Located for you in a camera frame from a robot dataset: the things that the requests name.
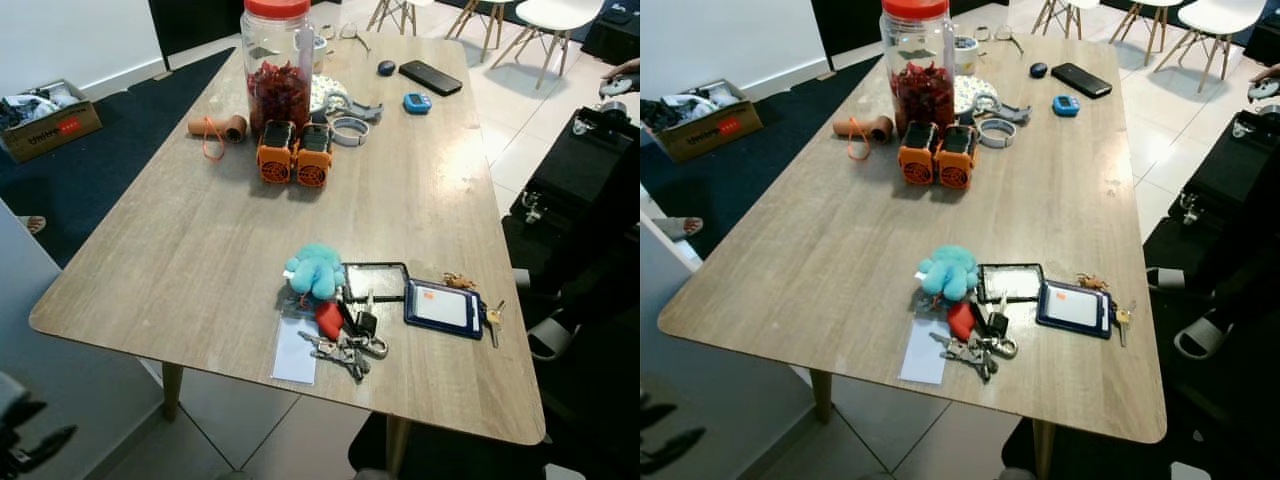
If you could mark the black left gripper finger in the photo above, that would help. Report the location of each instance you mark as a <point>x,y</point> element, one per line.
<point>35,450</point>
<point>10,397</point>
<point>656,415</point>
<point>668,450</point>

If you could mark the dark blue badge holder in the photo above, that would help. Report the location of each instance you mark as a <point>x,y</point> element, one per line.
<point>443,308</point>
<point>1073,308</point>

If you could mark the grey handheld controller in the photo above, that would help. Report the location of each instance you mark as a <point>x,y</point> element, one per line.
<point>615,88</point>
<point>1262,91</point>

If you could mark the person right hand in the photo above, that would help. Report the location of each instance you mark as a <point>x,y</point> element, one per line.
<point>625,70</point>
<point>1268,74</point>

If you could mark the white partition board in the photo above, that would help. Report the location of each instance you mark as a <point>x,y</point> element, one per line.
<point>745,400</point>
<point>60,340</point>

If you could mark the grey slide sandal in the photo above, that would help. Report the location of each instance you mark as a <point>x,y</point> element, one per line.
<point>550,340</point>
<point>521,279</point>
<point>1198,340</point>
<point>1165,279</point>

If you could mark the wooden table leg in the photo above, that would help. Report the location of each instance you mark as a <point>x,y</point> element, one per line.
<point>172,390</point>
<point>398,445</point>
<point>1044,450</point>
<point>820,395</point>

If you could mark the bare foot in sandal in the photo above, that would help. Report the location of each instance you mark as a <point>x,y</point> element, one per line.
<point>680,228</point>
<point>33,225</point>

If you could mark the single metal key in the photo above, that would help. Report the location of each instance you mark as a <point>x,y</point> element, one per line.
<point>494,318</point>
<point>1123,318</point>

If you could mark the small brown figurine charm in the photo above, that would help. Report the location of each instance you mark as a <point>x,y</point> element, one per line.
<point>460,281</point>
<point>1092,282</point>

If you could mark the black hard case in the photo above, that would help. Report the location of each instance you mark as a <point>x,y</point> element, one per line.
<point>580,170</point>
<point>1235,170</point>

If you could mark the dark blue carpet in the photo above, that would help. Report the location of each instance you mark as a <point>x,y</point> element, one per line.
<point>110,150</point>
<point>780,170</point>

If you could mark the brown cardboard box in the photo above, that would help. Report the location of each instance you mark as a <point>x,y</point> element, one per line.
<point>55,132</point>
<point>710,130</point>

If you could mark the white card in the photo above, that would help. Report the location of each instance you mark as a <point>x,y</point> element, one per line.
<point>294,358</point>
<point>922,362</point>

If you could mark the black car key fob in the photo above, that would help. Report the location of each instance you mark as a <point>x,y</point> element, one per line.
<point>998,324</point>
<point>365,324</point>

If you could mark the silver key bunch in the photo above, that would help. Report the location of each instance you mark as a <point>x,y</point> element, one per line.
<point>345,355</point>
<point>978,356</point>

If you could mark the red key fob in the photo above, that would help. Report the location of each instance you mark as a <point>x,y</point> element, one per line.
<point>961,322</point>
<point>329,320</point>

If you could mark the brown cardboard tube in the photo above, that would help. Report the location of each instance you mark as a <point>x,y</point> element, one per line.
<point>215,127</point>
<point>862,128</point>

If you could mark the blue digital timer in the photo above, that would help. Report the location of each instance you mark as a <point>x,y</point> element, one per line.
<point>417,103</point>
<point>1066,106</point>

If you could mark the black smartphone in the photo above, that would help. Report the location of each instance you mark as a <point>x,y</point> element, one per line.
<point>1081,80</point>
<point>430,78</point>

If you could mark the white chair with wooden legs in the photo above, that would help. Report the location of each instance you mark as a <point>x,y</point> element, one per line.
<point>1060,10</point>
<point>405,8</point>
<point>555,12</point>
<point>490,20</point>
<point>1215,14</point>
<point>1150,25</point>

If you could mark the clear jar with red lid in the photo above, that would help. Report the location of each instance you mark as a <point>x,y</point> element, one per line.
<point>277,70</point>
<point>918,70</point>

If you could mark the grey plastic clamp tool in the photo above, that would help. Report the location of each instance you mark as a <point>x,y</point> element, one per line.
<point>362,110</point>
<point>1012,112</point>

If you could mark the white patterned plate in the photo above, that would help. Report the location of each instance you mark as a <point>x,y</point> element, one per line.
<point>968,92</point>
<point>320,92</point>

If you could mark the small dark oval object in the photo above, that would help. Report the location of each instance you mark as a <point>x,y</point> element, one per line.
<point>1038,70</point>
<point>386,68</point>

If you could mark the white cup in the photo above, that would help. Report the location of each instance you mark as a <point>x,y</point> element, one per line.
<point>966,54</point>
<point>320,52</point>

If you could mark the thin frame eyeglasses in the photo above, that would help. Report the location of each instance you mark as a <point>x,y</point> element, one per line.
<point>357,38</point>
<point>1008,40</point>

